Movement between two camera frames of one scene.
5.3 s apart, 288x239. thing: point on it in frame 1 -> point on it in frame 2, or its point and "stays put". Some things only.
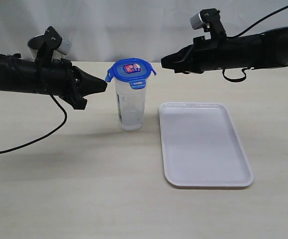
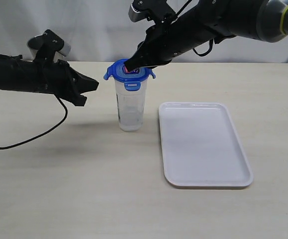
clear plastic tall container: (131, 105) stays put
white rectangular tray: (201, 148) stays put
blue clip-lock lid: (135, 70) stays put
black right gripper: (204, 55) -> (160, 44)
